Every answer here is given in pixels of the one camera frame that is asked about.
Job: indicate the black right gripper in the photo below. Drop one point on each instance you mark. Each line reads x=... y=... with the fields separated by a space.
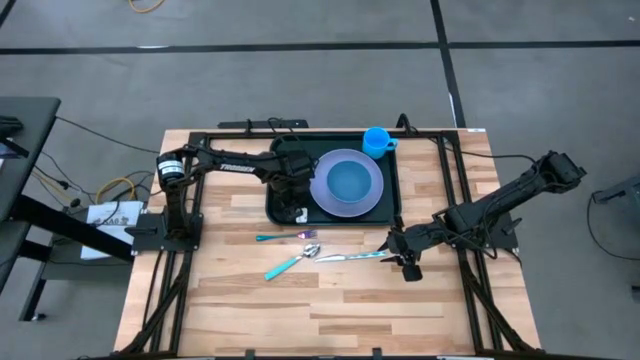
x=412 y=242

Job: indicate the white paper sheet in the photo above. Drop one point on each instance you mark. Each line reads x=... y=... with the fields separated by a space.
x=107 y=220

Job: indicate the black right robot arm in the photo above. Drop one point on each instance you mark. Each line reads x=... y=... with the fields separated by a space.
x=500 y=200

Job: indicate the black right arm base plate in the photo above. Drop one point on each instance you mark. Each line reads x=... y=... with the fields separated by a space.
x=505 y=240

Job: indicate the black napkin with white tag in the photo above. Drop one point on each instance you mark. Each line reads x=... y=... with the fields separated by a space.
x=301 y=216

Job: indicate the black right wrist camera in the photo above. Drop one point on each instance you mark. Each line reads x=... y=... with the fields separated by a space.
x=413 y=272

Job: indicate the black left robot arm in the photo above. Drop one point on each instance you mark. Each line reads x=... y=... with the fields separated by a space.
x=235 y=167

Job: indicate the dark green plastic tray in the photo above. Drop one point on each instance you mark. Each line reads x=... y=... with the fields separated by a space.
x=390 y=200

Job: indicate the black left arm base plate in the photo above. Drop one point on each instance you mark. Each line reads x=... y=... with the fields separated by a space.
x=150 y=242

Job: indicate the black aluminium table frame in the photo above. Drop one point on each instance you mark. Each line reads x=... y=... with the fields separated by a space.
x=240 y=135

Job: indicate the black desk device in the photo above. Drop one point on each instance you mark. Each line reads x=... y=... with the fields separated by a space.
x=10 y=124

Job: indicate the blue bowl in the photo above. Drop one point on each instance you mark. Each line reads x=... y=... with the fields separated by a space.
x=349 y=181

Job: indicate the grey metal stand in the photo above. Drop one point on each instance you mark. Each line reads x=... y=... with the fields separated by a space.
x=625 y=190

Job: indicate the lavender plate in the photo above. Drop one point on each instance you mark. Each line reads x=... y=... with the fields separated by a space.
x=320 y=197

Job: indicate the black mounting bar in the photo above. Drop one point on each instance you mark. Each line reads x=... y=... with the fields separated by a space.
x=235 y=124

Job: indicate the black table clamp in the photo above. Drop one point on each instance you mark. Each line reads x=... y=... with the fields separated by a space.
x=249 y=354
x=377 y=354

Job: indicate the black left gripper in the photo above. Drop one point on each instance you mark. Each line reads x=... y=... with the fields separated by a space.
x=295 y=175

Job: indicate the black desk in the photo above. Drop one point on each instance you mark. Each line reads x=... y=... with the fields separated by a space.
x=20 y=150

